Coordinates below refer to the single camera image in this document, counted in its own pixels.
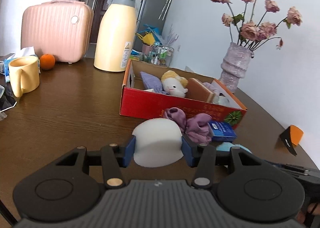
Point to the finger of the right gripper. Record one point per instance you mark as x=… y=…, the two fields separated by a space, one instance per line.
x=297 y=169

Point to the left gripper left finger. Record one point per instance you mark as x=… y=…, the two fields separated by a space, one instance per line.
x=113 y=158

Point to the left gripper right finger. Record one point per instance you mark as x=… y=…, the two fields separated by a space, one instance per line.
x=202 y=157

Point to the light blue plush toy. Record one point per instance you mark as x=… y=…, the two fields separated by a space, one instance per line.
x=226 y=146

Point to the white round sponge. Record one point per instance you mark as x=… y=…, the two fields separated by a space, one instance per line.
x=158 y=143

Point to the brown striped sponge block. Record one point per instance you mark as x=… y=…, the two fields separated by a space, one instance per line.
x=197 y=91

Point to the yellow white plush toy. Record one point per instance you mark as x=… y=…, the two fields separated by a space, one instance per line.
x=174 y=84

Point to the pale green mesh pouf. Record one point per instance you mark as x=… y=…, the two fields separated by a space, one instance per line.
x=221 y=100

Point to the person's right hand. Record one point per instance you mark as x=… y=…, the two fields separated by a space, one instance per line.
x=313 y=209

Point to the blue tissue packet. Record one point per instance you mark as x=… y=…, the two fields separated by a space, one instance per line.
x=222 y=131

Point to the purple satin scrunchie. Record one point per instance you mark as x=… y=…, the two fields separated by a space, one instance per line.
x=196 y=128

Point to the orange black wedge object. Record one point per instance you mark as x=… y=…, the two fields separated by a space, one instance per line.
x=291 y=137

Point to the red cardboard box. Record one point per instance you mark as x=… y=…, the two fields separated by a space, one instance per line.
x=135 y=102

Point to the mauve fluffy scrunchie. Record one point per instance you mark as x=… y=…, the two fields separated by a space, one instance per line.
x=211 y=88

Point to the lavender knit cloth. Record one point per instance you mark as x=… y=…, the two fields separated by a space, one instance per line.
x=152 y=82

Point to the purple textured vase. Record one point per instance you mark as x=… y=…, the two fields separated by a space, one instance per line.
x=234 y=65

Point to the orange fruit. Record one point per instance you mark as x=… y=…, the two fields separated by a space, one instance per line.
x=47 y=62

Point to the cream thermos jug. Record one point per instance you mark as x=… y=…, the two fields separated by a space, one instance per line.
x=116 y=35

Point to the yellow ceramic mug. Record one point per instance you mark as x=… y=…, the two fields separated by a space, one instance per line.
x=24 y=75

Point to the dried pink rose bouquet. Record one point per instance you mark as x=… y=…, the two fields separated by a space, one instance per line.
x=250 y=28

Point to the tissue pack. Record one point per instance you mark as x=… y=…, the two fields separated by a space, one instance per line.
x=24 y=52

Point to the pink hard suitcase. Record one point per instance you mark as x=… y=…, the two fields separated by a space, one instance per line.
x=61 y=28

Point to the grey refrigerator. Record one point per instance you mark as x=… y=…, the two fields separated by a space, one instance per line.
x=151 y=14

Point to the wire storage rack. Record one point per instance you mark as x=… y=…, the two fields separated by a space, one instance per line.
x=158 y=55

